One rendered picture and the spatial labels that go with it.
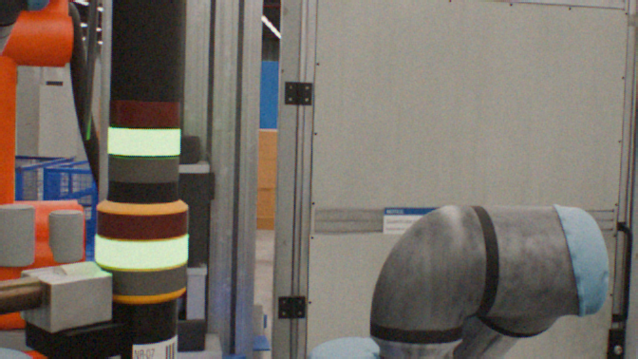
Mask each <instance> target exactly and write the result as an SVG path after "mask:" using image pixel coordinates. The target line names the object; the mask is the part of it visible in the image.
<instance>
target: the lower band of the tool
mask: <svg viewBox="0 0 638 359"><path fill-rule="evenodd" d="M98 209H99V210H101V211H105V212H110V214H119V215H167V214H175V213H180V212H184V211H186V210H188V205H187V204H186V203H184V202H183V201H182V200H179V201H175V202H170V203H159V204H128V203H118V202H112V201H108V200H106V199H105V200H104V201H102V202H101V203H99V204H98ZM186 236H187V234H185V235H183V236H177V237H171V238H163V239H118V238H111V237H105V236H100V235H98V234H97V237H99V238H102V239H106V240H112V241H119V242H161V241H170V240H176V239H180V238H183V237H186ZM186 261H187V259H186V260H185V261H183V262H181V263H179V264H176V265H171V266H165V267H156V268H121V267H113V266H107V265H103V264H101V263H99V262H98V261H97V260H96V262H97V264H98V265H100V266H102V267H105V268H108V269H114V270H123V271H154V270H164V269H170V268H175V267H178V266H181V265H183V264H185V263H186ZM185 290H186V287H185V288H183V289H182V290H180V291H177V292H174V293H167V294H161V295H149V296H124V295H115V294H112V295H111V301H112V302H118V303H126V304H147V303H158V302H164V301H168V300H172V299H175V298H177V297H179V296H181V295H182V294H183V293H184V292H185Z"/></svg>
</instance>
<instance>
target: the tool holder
mask: <svg viewBox="0 0 638 359"><path fill-rule="evenodd" d="M54 268H55V267H49V268H43V269H36V270H29V271H23V272H21V278H26V277H32V276H38V277H39V278H38V279H39V282H40V285H41V288H42V302H41V305H40V307H39V308H38V309H36V310H31V311H25V312H20V316H21V319H24V320H26V346H28V347H30V348H31V349H33V350H36V352H38V353H40V354H43V355H44V356H45V357H47V358H49V359H121V355H122V354H126V352H127V323H126V322H124V321H122V320H120V319H118V318H116V317H113V316H111V295H112V275H111V274H109V273H106V272H103V271H98V272H93V273H86V274H75V275H65V274H62V275H59V274H55V273H53V272H55V271H52V270H53V269H54Z"/></svg>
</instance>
